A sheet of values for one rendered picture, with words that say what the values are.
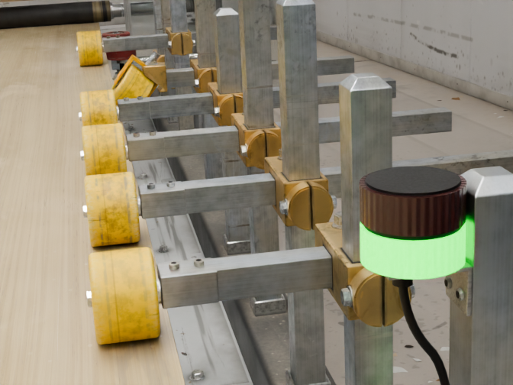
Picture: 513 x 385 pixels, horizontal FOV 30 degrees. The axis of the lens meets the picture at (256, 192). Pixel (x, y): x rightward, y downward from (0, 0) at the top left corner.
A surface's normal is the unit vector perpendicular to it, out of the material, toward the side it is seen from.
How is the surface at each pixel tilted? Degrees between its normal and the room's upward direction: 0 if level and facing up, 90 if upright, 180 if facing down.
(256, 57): 90
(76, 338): 0
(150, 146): 90
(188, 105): 90
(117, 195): 53
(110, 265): 28
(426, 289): 0
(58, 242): 0
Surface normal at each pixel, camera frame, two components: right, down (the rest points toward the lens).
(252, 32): 0.18, 0.29
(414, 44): -0.96, 0.13
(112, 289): 0.14, -0.20
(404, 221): -0.31, 0.29
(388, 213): -0.56, 0.27
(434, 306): -0.04, -0.95
